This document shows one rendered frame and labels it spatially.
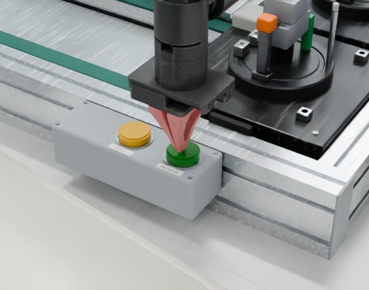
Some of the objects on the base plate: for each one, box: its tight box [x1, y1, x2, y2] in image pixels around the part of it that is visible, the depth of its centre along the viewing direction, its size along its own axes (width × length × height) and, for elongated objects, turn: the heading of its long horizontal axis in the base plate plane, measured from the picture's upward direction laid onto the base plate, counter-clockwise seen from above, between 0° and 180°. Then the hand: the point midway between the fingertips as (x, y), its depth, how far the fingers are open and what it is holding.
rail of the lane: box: [0, 40, 355, 260], centre depth 117 cm, size 6×89×11 cm, turn 57°
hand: (181, 143), depth 97 cm, fingers closed
